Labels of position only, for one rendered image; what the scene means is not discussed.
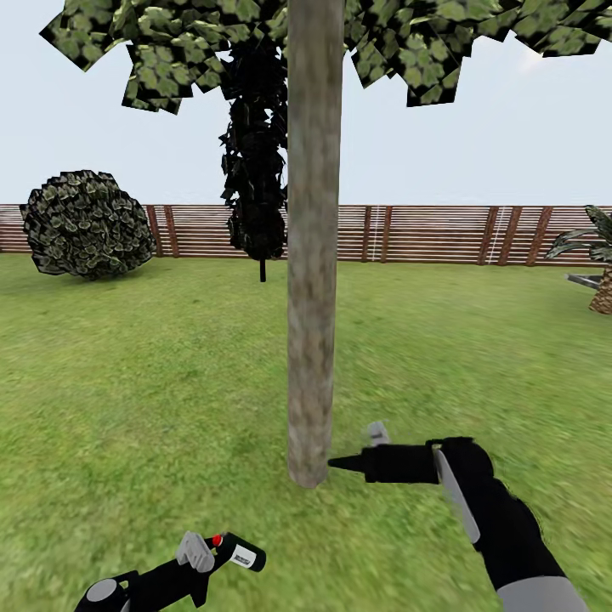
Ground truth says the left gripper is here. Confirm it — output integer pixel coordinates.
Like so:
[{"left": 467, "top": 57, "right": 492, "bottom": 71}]
[{"left": 157, "top": 538, "right": 234, "bottom": 610}]

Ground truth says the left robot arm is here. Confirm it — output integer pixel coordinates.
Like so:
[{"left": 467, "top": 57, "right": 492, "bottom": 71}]
[{"left": 74, "top": 531, "right": 234, "bottom": 612}]

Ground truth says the pesticide atomizer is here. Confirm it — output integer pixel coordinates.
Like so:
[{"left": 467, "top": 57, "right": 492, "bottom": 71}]
[{"left": 212, "top": 532, "right": 266, "bottom": 572}]

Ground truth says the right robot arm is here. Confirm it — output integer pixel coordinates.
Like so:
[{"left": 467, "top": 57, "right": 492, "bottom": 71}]
[{"left": 327, "top": 421, "right": 589, "bottom": 612}]

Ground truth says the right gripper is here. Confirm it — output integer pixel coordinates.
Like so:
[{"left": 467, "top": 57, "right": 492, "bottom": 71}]
[{"left": 327, "top": 445, "right": 423, "bottom": 484}]

